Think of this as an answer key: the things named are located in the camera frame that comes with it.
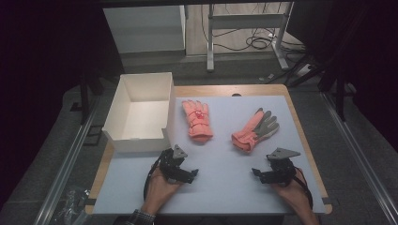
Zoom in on black metal stand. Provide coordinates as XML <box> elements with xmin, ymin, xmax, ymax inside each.
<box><xmin>318</xmin><ymin>69</ymin><xmax>355</xmax><ymax>123</ymax></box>
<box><xmin>69</xmin><ymin>72</ymin><xmax>105</xmax><ymax>126</ymax></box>

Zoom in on pink glove with grey palm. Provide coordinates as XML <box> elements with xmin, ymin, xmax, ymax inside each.
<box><xmin>231</xmin><ymin>107</ymin><xmax>281</xmax><ymax>154</ymax></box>

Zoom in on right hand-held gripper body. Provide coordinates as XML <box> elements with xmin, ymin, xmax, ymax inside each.
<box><xmin>265</xmin><ymin>147</ymin><xmax>302</xmax><ymax>188</ymax></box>

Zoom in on person's left hand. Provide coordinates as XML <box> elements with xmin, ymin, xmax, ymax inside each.
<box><xmin>141</xmin><ymin>168</ymin><xmax>184</xmax><ymax>217</ymax></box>

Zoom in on white cardboard box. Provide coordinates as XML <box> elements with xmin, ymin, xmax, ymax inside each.
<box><xmin>101</xmin><ymin>71</ymin><xmax>176</xmax><ymax>154</ymax></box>

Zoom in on dark curtain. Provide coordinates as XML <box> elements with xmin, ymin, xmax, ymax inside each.
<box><xmin>285</xmin><ymin>0</ymin><xmax>398</xmax><ymax>153</ymax></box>
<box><xmin>0</xmin><ymin>0</ymin><xmax>125</xmax><ymax>207</ymax></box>

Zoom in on black floor cables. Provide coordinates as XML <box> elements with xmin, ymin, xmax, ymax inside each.
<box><xmin>200</xmin><ymin>2</ymin><xmax>307</xmax><ymax>53</ymax></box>

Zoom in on aluminium rail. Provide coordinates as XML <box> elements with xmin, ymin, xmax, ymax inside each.
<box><xmin>320</xmin><ymin>91</ymin><xmax>398</xmax><ymax>225</ymax></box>
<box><xmin>32</xmin><ymin>96</ymin><xmax>101</xmax><ymax>225</ymax></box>

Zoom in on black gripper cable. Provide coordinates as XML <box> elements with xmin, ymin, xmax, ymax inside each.
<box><xmin>292</xmin><ymin>166</ymin><xmax>314</xmax><ymax>210</ymax></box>
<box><xmin>143</xmin><ymin>154</ymin><xmax>165</xmax><ymax>202</ymax></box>

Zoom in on pink glove with red emblem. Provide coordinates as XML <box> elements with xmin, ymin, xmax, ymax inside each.
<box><xmin>181</xmin><ymin>98</ymin><xmax>214</xmax><ymax>144</ymax></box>

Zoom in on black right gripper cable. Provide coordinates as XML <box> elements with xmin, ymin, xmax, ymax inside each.
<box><xmin>292</xmin><ymin>166</ymin><xmax>314</xmax><ymax>210</ymax></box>

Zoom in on white cabinet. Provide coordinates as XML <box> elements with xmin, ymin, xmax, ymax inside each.
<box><xmin>102</xmin><ymin>4</ymin><xmax>187</xmax><ymax>54</ymax></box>

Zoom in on black floor bracket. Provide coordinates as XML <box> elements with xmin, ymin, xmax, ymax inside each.
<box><xmin>82</xmin><ymin>124</ymin><xmax>104</xmax><ymax>147</ymax></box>

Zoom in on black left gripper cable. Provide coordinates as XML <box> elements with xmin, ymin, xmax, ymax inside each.
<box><xmin>143</xmin><ymin>154</ymin><xmax>165</xmax><ymax>202</ymax></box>

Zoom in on person's right hand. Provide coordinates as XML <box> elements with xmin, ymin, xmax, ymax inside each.
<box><xmin>270</xmin><ymin>168</ymin><xmax>314</xmax><ymax>214</ymax></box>

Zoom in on pale blue table mat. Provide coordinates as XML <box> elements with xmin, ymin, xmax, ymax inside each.
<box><xmin>92</xmin><ymin>95</ymin><xmax>327</xmax><ymax>217</ymax></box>

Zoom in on white metal desk frame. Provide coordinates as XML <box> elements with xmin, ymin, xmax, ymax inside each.
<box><xmin>206</xmin><ymin>1</ymin><xmax>296</xmax><ymax>73</ymax></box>

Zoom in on white power strip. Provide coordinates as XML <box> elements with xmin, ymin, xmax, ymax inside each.
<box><xmin>295</xmin><ymin>63</ymin><xmax>313</xmax><ymax>78</ymax></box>

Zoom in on clear plastic bag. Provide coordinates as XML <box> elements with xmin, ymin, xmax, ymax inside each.
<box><xmin>50</xmin><ymin>185</ymin><xmax>92</xmax><ymax>225</ymax></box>

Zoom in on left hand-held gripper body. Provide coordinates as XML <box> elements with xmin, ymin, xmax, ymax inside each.
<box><xmin>159</xmin><ymin>143</ymin><xmax>190</xmax><ymax>185</ymax></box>

